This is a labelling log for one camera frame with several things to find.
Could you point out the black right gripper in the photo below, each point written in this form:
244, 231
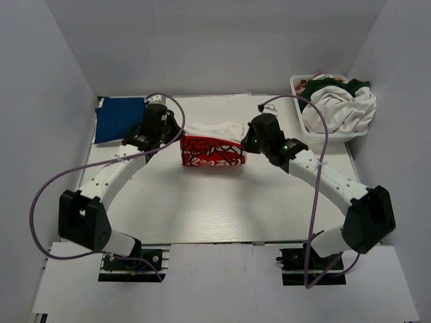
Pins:
246, 144

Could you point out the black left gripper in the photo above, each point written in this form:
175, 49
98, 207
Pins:
170, 119

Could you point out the dark green t shirt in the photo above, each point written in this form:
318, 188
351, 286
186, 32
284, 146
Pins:
315, 85

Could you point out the cream white t shirt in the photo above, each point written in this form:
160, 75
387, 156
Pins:
342, 112

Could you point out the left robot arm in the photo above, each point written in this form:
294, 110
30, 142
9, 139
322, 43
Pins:
83, 215

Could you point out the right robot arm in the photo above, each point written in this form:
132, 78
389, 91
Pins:
368, 212

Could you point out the folded blue t shirt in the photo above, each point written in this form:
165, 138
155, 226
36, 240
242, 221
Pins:
116, 116

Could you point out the white plastic laundry basket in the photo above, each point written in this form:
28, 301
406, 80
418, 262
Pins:
318, 138

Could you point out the pink garment in basket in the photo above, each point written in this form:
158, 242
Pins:
301, 84

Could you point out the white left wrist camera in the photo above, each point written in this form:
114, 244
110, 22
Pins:
156, 99

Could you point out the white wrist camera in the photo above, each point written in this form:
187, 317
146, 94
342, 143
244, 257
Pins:
156, 99
268, 109

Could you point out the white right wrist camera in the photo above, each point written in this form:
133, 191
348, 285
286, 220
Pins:
268, 109

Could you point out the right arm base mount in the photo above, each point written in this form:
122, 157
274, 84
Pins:
292, 261

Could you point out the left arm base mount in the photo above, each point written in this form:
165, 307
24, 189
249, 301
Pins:
151, 267

